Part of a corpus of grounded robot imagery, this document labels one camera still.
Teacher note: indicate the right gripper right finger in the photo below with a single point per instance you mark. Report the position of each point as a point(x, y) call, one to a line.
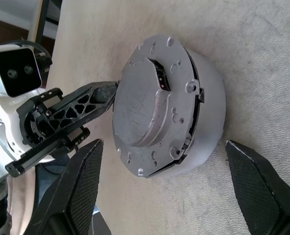
point(257, 195)

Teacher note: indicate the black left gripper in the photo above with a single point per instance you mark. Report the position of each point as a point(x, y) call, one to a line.
point(34, 127)

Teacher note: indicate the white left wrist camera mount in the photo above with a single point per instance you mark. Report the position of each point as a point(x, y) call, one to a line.
point(15, 71)

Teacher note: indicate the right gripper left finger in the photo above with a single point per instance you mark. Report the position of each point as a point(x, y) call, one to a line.
point(81, 186)

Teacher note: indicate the black table frame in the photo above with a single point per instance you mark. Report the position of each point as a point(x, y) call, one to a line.
point(44, 14)

